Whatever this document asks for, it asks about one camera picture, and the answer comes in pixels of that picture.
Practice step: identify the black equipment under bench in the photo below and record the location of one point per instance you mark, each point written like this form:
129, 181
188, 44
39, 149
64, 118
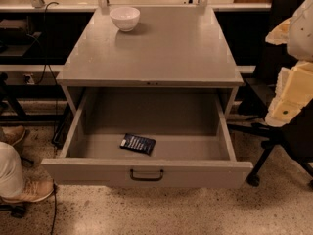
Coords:
17, 36

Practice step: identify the black drawer handle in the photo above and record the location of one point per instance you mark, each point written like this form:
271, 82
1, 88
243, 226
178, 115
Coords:
146, 176

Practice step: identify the black office chair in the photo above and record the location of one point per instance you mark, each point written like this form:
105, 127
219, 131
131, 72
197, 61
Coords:
296, 137

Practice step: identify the grey metal counter cabinet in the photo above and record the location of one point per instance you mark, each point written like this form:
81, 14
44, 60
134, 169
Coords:
176, 46

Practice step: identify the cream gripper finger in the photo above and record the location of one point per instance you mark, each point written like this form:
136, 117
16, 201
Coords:
280, 34
294, 90

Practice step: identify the tan shoe near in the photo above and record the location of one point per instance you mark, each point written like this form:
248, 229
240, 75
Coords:
32, 192

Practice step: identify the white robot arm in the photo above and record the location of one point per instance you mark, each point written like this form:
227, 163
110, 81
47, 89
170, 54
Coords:
300, 43

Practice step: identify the dark blue rxbar packet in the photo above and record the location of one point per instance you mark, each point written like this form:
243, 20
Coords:
137, 144

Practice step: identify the grey open top drawer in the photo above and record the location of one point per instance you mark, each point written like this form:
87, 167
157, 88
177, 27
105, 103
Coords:
149, 137

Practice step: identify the white ceramic bowl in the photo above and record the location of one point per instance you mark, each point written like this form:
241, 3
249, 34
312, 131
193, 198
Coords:
125, 18

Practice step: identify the wall power outlet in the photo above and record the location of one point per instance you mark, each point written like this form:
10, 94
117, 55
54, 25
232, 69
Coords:
28, 79

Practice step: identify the beige trouser leg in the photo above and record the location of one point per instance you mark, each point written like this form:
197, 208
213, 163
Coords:
11, 176

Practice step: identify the tan shoe far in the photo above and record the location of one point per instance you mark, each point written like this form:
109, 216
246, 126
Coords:
12, 135

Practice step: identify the long background workbench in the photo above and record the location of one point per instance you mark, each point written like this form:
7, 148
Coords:
42, 4

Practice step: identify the tan shoe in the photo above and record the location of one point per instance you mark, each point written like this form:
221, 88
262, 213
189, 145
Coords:
32, 192
12, 135

